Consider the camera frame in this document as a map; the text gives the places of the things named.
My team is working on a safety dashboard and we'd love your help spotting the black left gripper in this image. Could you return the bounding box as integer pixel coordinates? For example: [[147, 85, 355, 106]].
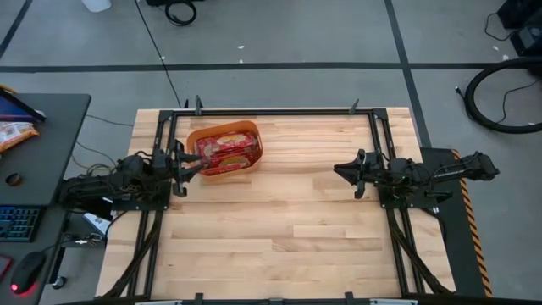
[[152, 139, 206, 198]]

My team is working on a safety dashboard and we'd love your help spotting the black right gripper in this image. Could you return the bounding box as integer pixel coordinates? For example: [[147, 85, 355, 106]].
[[333, 148, 393, 199]]

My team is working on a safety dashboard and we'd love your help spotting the red popcorn bag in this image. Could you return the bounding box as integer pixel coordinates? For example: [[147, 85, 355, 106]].
[[206, 152, 260, 175], [195, 131, 260, 158]]

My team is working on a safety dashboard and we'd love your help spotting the orange plastic basket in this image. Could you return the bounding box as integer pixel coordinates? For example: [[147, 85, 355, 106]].
[[185, 119, 264, 182]]

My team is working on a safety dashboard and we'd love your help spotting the black angled panel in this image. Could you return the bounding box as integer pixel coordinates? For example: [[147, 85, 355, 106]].
[[69, 197, 115, 221]]

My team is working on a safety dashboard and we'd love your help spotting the white box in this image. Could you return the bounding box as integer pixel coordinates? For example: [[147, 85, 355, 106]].
[[83, 211, 113, 236]]

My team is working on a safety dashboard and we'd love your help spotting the black plate with hazard stripe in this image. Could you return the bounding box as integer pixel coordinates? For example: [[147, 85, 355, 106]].
[[418, 147, 495, 298]]

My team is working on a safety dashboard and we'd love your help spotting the black desk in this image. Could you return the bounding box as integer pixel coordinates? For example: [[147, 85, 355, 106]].
[[0, 92, 92, 305]]

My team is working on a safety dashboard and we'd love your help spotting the orange snack bag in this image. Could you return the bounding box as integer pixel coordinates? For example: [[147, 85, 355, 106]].
[[0, 121, 41, 153]]

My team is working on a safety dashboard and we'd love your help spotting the backlit black keyboard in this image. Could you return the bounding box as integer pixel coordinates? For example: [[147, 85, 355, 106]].
[[0, 206, 42, 243]]

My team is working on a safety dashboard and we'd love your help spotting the laptop with blue screen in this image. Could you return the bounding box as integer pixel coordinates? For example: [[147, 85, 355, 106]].
[[0, 86, 47, 124]]

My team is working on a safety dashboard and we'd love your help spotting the black computer mouse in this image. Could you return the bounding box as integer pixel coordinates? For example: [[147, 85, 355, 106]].
[[8, 250, 47, 297]]

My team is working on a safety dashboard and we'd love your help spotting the black equipment box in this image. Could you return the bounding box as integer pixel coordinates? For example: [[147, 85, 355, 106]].
[[495, 0, 542, 58]]

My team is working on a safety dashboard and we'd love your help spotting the thin black cable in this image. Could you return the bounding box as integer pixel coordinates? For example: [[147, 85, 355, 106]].
[[84, 113, 135, 128]]

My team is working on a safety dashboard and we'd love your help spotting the large black hose ring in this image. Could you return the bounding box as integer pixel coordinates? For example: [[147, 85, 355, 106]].
[[463, 56, 542, 136]]

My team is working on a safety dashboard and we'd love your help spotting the long black floor cable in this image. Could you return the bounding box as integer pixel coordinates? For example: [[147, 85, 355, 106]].
[[134, 0, 183, 109]]

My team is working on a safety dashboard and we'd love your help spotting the coiled black cable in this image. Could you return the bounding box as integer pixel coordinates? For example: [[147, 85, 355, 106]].
[[163, 0, 198, 27]]

